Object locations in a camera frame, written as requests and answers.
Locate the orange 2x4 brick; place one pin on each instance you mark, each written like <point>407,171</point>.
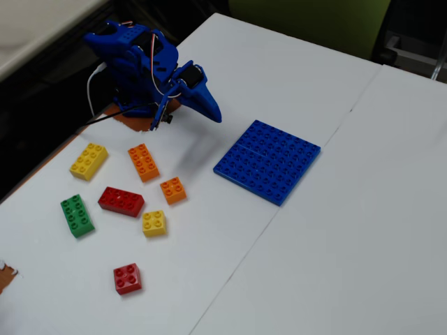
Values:
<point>144,162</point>

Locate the grey metal chair frame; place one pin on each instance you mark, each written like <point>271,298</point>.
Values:
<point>415,56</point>

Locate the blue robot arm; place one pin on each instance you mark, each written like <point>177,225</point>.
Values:
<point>122,63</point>

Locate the red 2x2 brick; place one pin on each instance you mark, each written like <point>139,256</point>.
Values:
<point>127,278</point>

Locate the white side table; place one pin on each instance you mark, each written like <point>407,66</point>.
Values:
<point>35,28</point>

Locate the green chair back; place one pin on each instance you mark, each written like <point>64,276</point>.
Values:
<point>314,21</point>

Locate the white foam board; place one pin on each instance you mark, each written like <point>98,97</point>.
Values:
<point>349,244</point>
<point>192,244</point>

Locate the red 2x4 brick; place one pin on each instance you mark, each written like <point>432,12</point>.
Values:
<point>120,200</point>

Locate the green 2x4 brick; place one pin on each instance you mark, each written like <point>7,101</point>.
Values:
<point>77,215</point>

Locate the yellow 2x4 brick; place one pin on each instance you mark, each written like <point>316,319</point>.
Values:
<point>88,161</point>

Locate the orange 2x2 brick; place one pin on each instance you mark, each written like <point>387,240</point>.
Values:
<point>173,190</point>

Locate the blue 8x8 baseplate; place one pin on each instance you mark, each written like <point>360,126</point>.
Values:
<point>267,162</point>

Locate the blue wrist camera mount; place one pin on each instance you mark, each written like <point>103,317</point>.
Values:
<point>159,115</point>

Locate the blue gripper with motor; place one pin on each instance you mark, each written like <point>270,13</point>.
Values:
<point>202,97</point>

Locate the yellow 2x2 brick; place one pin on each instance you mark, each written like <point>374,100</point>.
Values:
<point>154,223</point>

